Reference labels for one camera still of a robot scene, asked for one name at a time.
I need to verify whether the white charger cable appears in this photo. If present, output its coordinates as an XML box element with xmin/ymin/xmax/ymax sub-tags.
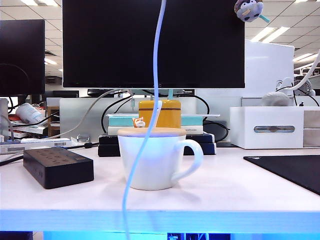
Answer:
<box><xmin>121</xmin><ymin>0</ymin><xmax>168</xmax><ymax>240</ymax></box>

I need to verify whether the yellow round tin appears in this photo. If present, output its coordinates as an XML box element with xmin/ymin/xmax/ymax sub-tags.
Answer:
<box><xmin>138</xmin><ymin>99</ymin><xmax>182</xmax><ymax>129</ymax></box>

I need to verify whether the wooden mug lid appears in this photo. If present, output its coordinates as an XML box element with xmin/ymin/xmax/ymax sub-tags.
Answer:
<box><xmin>117</xmin><ymin>127</ymin><xmax>188</xmax><ymax>138</ymax></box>

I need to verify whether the small orange cat figurine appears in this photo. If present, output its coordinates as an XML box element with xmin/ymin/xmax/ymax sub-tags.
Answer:
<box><xmin>131</xmin><ymin>116</ymin><xmax>146</xmax><ymax>129</ymax></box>

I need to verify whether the white spine book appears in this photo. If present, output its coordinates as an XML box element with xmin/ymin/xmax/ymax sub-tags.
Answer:
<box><xmin>107</xmin><ymin>125</ymin><xmax>204</xmax><ymax>136</ymax></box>

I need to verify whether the teal cover book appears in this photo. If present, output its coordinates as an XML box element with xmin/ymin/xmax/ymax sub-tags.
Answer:
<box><xmin>108</xmin><ymin>116</ymin><xmax>204</xmax><ymax>127</ymax></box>

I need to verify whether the white ceramic mug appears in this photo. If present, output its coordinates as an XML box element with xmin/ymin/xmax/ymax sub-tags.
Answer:
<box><xmin>117</xmin><ymin>133</ymin><xmax>205</xmax><ymax>191</ymax></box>

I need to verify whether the frosted desk partition panel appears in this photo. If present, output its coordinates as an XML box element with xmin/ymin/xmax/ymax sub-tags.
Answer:
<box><xmin>46</xmin><ymin>96</ymin><xmax>201</xmax><ymax>141</ymax></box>

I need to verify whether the black AOC monitor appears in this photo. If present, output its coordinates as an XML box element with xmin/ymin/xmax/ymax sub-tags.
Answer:
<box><xmin>62</xmin><ymin>0</ymin><xmax>246</xmax><ymax>89</ymax></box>

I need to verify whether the white desk organizer box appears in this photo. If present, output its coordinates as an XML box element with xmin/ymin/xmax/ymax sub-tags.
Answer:
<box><xmin>229</xmin><ymin>106</ymin><xmax>320</xmax><ymax>150</ymax></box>

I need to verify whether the brown wooden shelf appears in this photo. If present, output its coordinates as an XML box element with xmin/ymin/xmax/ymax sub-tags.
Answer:
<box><xmin>46</xmin><ymin>105</ymin><xmax>61</xmax><ymax>138</ymax></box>

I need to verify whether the black power strip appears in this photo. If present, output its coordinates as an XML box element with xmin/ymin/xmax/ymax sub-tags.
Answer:
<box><xmin>22</xmin><ymin>146</ymin><xmax>95</xmax><ymax>190</ymax></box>

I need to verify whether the gray round desk object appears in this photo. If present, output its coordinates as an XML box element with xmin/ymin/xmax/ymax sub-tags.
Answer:
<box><xmin>261</xmin><ymin>91</ymin><xmax>291</xmax><ymax>107</ymax></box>

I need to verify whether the white board panel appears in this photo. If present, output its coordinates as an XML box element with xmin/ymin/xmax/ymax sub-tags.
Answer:
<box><xmin>244</xmin><ymin>39</ymin><xmax>296</xmax><ymax>99</ymax></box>

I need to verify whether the stack of papers and books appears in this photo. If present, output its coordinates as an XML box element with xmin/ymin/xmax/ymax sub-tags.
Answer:
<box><xmin>8</xmin><ymin>119</ymin><xmax>49</xmax><ymax>139</ymax></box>

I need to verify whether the white cylindrical bottle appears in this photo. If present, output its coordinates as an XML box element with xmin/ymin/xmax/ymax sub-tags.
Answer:
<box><xmin>15</xmin><ymin>102</ymin><xmax>48</xmax><ymax>125</ymax></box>

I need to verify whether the small white desk gadget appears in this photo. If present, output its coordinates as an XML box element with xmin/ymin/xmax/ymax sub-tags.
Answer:
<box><xmin>275</xmin><ymin>76</ymin><xmax>294</xmax><ymax>93</ymax></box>

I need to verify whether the gray penguin plush toy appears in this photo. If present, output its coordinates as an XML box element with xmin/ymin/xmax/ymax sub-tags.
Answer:
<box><xmin>233</xmin><ymin>0</ymin><xmax>271</xmax><ymax>24</ymax></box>

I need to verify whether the black Corsair mouse pad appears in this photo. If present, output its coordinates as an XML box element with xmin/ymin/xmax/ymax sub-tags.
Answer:
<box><xmin>243</xmin><ymin>154</ymin><xmax>320</xmax><ymax>196</ymax></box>

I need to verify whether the long white barcode box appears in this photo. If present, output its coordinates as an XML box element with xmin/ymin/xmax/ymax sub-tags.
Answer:
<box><xmin>0</xmin><ymin>136</ymin><xmax>76</xmax><ymax>155</ymax></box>

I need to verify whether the small desk fan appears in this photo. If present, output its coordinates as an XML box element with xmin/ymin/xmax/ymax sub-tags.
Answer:
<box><xmin>292</xmin><ymin>76</ymin><xmax>316</xmax><ymax>97</ymax></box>

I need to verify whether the white upright device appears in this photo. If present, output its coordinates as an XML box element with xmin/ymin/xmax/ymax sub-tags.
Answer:
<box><xmin>0</xmin><ymin>97</ymin><xmax>10</xmax><ymax>137</ymax></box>

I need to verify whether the white curved tube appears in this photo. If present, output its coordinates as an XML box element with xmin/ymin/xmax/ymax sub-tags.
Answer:
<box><xmin>294</xmin><ymin>48</ymin><xmax>320</xmax><ymax>90</ymax></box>

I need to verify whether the black monitor cable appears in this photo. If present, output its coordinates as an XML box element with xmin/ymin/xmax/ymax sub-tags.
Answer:
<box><xmin>194</xmin><ymin>94</ymin><xmax>230</xmax><ymax>143</ymax></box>

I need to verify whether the black looped cable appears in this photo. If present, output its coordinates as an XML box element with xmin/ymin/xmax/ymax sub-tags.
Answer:
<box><xmin>100</xmin><ymin>94</ymin><xmax>134</xmax><ymax>135</ymax></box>

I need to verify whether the light gray cable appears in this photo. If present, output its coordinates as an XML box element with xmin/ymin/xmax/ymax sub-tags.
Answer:
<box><xmin>47</xmin><ymin>88</ymin><xmax>131</xmax><ymax>140</ymax></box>

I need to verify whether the black cable with plug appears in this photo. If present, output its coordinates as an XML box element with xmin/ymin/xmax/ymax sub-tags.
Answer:
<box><xmin>66</xmin><ymin>141</ymin><xmax>100</xmax><ymax>150</ymax></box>

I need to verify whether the black power strip cord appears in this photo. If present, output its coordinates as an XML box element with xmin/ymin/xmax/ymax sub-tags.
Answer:
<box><xmin>0</xmin><ymin>155</ymin><xmax>25</xmax><ymax>167</ymax></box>

